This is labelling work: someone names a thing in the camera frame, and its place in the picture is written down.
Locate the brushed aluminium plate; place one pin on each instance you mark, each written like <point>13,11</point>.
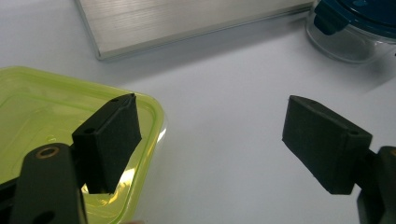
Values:
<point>174,21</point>

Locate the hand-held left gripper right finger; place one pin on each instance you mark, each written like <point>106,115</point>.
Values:
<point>323,146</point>

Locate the clear container with blue lid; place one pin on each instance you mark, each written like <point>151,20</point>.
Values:
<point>348,43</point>

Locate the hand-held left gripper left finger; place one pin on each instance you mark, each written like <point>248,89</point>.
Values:
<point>109,146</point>

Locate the clear container with green lid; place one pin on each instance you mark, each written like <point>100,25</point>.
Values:
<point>34,109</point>

